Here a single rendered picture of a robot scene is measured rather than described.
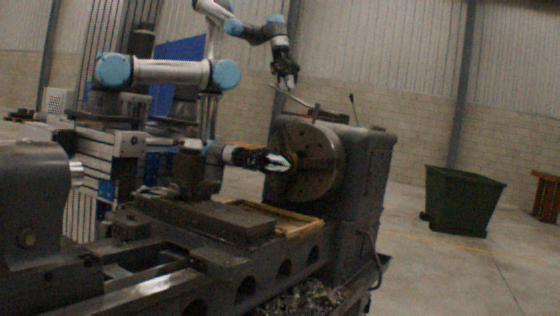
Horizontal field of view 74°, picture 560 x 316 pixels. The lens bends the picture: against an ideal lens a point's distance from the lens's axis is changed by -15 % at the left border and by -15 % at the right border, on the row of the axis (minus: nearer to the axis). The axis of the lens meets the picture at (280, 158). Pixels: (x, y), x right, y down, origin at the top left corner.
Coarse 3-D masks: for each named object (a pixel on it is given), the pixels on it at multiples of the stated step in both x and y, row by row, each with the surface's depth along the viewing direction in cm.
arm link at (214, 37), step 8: (216, 0) 201; (224, 0) 205; (224, 8) 205; (232, 8) 209; (208, 24) 207; (216, 24) 205; (208, 32) 206; (216, 32) 206; (208, 40) 206; (216, 40) 206; (208, 48) 206; (216, 48) 206; (208, 56) 206; (216, 56) 206
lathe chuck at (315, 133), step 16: (288, 128) 173; (304, 128) 170; (320, 128) 169; (272, 144) 177; (304, 144) 170; (320, 144) 167; (336, 144) 169; (272, 176) 177; (304, 176) 170; (320, 176) 167; (336, 176) 167; (288, 192) 174; (304, 192) 170; (320, 192) 167
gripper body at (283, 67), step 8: (272, 48) 175; (280, 48) 175; (288, 48) 177; (280, 56) 176; (272, 64) 177; (280, 64) 174; (288, 64) 176; (272, 72) 176; (280, 72) 175; (288, 72) 175
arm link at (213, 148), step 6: (210, 144) 166; (216, 144) 165; (222, 144) 164; (228, 144) 164; (204, 150) 166; (210, 150) 165; (216, 150) 164; (222, 150) 162; (210, 156) 165; (216, 156) 164; (222, 156) 163; (210, 162) 165; (216, 162) 165; (222, 162) 166
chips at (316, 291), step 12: (288, 288) 164; (300, 288) 175; (312, 288) 170; (324, 288) 178; (336, 288) 178; (276, 300) 154; (288, 300) 160; (300, 300) 161; (312, 300) 160; (324, 300) 159; (336, 300) 166; (252, 312) 149; (264, 312) 150; (276, 312) 149; (288, 312) 140; (300, 312) 142; (312, 312) 147; (324, 312) 153
